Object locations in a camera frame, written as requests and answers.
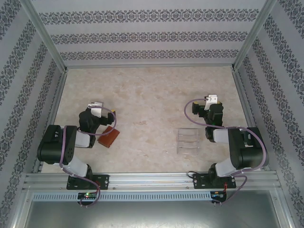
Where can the brown leather card holder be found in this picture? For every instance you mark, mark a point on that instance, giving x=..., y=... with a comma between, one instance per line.
x=109, y=137

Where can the clear acrylic card tray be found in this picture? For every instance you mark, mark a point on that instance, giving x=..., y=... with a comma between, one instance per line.
x=187, y=142

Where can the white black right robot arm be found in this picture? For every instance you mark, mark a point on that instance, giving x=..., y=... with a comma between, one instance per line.
x=249, y=147

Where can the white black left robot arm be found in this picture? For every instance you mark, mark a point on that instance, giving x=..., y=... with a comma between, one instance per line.
x=54, y=145

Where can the small circuit board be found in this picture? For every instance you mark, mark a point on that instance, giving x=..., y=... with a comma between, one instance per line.
x=88, y=195
x=217, y=194

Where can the grey metal shelf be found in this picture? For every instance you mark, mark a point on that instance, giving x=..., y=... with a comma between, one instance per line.
x=152, y=213

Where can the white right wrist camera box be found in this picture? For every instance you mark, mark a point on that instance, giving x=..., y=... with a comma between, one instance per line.
x=211, y=101

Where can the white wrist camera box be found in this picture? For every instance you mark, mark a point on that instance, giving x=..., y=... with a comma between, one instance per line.
x=211, y=101
x=96, y=110

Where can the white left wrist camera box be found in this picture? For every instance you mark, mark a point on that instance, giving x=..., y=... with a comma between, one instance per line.
x=96, y=110

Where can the aluminium table side rail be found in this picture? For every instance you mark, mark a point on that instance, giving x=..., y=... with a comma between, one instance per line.
x=52, y=118
x=244, y=99

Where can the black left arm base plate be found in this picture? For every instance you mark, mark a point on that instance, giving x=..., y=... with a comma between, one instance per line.
x=104, y=181

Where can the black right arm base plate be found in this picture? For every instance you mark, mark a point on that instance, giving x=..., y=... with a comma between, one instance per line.
x=199, y=181

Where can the aluminium frame post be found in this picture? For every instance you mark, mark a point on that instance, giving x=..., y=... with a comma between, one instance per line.
x=252, y=35
x=47, y=35

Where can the aluminium mounting rail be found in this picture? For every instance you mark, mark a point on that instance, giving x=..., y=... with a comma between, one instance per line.
x=152, y=181

